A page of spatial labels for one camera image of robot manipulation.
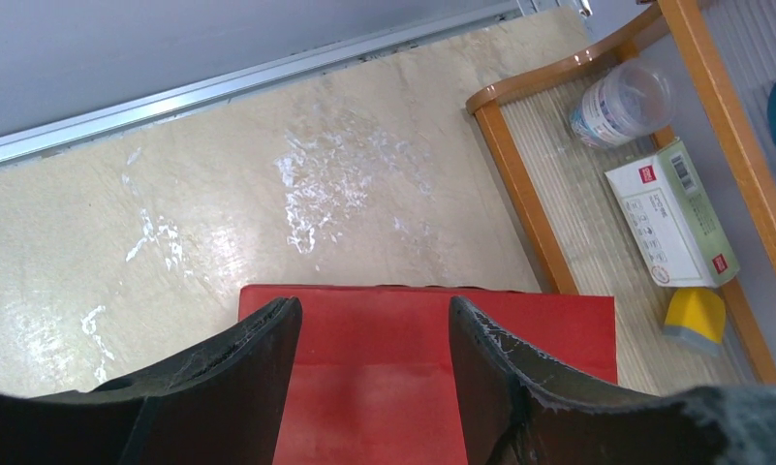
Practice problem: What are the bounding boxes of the white small box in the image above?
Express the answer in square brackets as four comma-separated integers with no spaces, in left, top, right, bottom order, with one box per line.
[605,139,740,289]

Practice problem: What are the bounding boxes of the wooden shelf rack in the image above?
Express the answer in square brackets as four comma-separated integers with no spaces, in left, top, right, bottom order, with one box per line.
[466,1,776,393]

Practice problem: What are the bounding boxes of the small clear jar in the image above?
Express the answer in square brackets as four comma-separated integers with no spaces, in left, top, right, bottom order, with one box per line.
[569,58,675,149]

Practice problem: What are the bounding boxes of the red paper bag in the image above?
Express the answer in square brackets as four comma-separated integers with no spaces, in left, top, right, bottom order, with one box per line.
[238,285,618,464]

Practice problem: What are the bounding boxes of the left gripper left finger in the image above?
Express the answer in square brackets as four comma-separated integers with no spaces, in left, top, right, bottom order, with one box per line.
[0,298,302,464]

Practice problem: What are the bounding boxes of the yellow green cube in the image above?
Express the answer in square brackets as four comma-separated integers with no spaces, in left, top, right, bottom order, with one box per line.
[662,288,727,357]

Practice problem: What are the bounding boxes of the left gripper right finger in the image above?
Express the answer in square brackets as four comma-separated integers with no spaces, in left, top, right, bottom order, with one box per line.
[449,296,776,464]

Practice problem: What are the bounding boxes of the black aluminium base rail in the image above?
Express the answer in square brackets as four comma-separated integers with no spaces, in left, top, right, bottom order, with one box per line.
[0,0,594,171]

